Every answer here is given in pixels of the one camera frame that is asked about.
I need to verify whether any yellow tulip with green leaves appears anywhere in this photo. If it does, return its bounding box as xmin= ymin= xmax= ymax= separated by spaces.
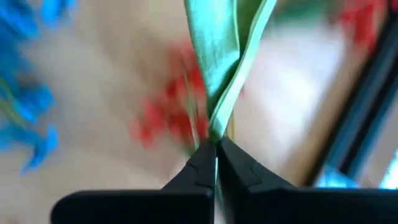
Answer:
xmin=183 ymin=0 xmax=277 ymax=144

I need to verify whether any blue artificial flower bunch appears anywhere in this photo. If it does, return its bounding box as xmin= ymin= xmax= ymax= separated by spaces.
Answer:
xmin=0 ymin=40 xmax=60 ymax=174
xmin=0 ymin=0 xmax=78 ymax=41

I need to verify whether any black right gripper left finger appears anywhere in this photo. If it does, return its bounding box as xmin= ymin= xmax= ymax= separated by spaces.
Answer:
xmin=50 ymin=139 xmax=217 ymax=224

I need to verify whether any red artificial flower bunch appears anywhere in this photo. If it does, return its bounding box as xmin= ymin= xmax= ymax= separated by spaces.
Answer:
xmin=337 ymin=0 xmax=388 ymax=55
xmin=129 ymin=39 xmax=212 ymax=150

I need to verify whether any black aluminium table frame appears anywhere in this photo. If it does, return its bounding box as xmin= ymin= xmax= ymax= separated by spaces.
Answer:
xmin=306 ymin=6 xmax=398 ymax=189

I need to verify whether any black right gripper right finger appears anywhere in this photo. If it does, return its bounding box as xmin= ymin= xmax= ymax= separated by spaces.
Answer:
xmin=216 ymin=136 xmax=398 ymax=224

